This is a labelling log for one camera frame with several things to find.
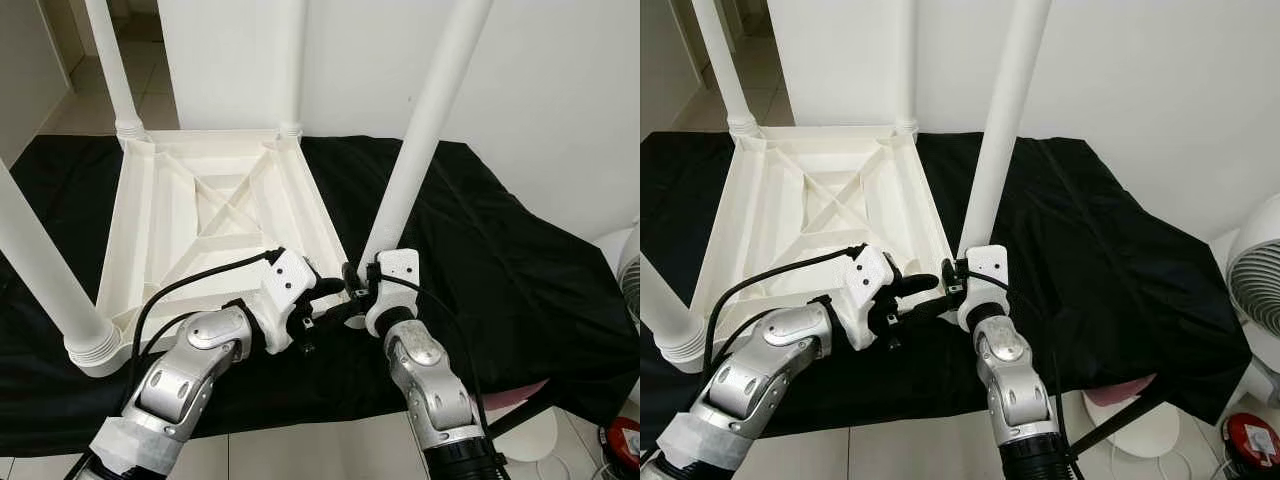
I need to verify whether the white plastic table top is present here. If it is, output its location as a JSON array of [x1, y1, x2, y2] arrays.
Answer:
[[655, 125, 969, 373], [68, 128, 373, 379]]

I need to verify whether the black table cloth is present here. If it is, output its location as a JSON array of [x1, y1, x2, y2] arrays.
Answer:
[[640, 130, 1280, 441], [0, 133, 641, 456]]

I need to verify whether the pink fabric piece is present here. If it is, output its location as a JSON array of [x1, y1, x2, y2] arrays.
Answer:
[[488, 379, 553, 408], [1084, 374, 1158, 407]]

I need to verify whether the red black round device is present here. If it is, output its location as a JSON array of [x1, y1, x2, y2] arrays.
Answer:
[[600, 417, 641, 473], [1224, 411, 1280, 464]]

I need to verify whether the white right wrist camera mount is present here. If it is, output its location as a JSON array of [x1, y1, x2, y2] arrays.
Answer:
[[958, 245, 1011, 332], [365, 249, 421, 337]]

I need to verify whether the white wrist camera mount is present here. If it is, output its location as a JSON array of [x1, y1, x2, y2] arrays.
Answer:
[[958, 245, 1011, 332], [365, 249, 421, 337], [835, 245, 897, 351], [255, 248, 319, 353]]

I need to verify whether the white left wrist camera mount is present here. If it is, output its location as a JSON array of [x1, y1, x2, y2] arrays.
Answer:
[[255, 248, 319, 353], [835, 245, 897, 351]]

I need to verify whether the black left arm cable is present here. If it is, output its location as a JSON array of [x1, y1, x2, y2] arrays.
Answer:
[[130, 247, 286, 386], [703, 243, 867, 373]]

